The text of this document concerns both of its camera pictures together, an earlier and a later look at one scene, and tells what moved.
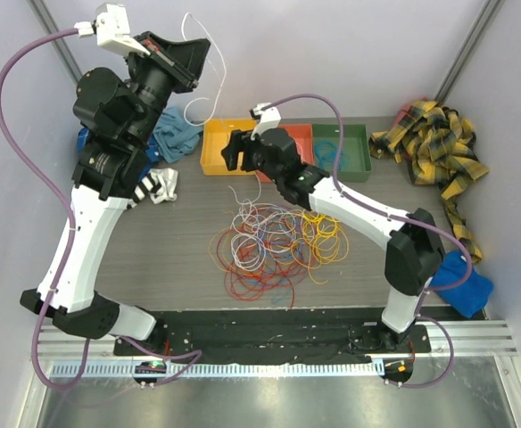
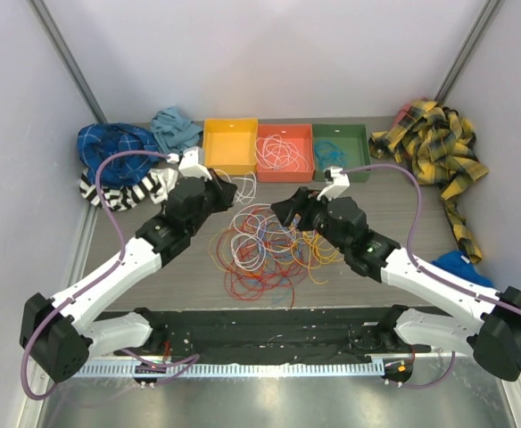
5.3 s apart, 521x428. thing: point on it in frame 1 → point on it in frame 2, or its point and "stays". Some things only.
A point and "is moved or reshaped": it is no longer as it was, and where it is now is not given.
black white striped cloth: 160,184 stays
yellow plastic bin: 217,134 stays
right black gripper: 240,142 → 303,202
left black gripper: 181,61 → 224,190
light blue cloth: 176,134 stays
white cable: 224,78 is moved or reshaped
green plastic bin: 354,164 stays
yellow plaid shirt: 439,147 stays
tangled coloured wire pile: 265,252 stays
